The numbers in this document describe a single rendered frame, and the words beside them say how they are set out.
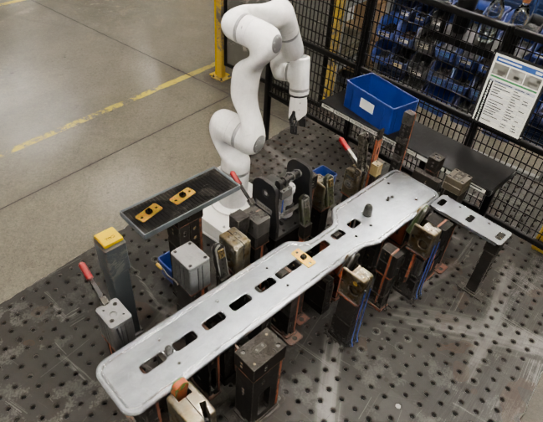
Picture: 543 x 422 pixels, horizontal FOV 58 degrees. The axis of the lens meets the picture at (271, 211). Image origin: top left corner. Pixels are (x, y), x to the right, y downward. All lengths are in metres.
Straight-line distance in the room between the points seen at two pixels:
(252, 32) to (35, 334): 1.25
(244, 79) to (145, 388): 1.03
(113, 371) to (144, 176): 2.38
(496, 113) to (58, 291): 1.84
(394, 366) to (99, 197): 2.35
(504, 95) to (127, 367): 1.68
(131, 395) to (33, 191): 2.50
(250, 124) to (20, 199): 2.15
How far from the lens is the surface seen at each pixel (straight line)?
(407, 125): 2.12
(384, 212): 1.87
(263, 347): 1.37
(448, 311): 2.03
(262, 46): 1.67
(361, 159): 1.90
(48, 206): 3.52
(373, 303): 1.93
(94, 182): 3.64
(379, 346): 1.84
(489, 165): 2.24
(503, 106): 2.20
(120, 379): 1.39
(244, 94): 1.78
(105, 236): 1.50
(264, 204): 1.67
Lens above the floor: 2.18
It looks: 41 degrees down
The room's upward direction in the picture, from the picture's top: 5 degrees clockwise
